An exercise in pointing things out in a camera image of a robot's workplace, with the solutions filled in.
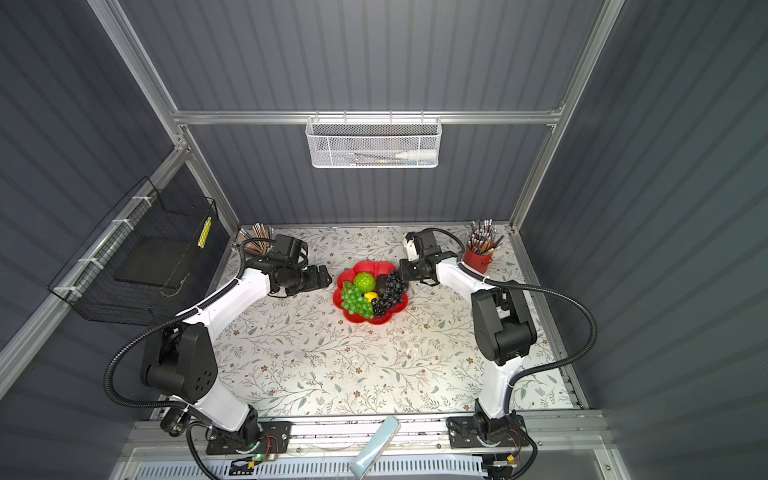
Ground dark avocado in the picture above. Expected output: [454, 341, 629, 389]
[375, 274, 388, 297]

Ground white mesh wall basket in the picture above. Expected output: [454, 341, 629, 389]
[305, 115, 443, 169]

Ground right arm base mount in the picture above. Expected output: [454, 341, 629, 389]
[445, 413, 530, 450]

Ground black corrugated cable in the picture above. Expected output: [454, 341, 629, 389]
[103, 237, 277, 410]
[419, 227, 599, 415]

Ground red pencil cup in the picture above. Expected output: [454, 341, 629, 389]
[462, 246, 494, 274]

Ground white marker in basket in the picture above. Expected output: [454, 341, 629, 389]
[395, 149, 438, 164]

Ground large black grape bunch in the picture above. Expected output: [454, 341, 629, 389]
[371, 270, 408, 319]

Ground pencils in red cup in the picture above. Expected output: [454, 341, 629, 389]
[466, 219, 503, 256]

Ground right black corrugated cable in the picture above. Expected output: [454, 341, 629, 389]
[419, 227, 599, 415]

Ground green custard apple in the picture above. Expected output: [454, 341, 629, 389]
[353, 272, 376, 294]

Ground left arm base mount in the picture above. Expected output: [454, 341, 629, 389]
[205, 421, 293, 455]

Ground green grape bunch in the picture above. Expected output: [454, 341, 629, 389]
[341, 281, 374, 320]

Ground black wire wall basket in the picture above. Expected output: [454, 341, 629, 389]
[48, 184, 229, 326]

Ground left black corrugated cable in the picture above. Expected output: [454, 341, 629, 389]
[103, 237, 277, 410]

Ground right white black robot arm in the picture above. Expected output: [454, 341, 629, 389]
[398, 228, 537, 421]

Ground light blue flat tool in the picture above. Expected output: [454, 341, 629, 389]
[349, 416, 400, 480]

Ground red flower fruit bowl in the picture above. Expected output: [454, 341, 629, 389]
[333, 261, 408, 325]

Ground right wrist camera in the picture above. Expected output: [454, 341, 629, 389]
[404, 239, 420, 260]

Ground coloured pencils in pink cup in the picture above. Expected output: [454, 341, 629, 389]
[233, 223, 275, 256]

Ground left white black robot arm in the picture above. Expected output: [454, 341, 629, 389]
[140, 234, 332, 432]

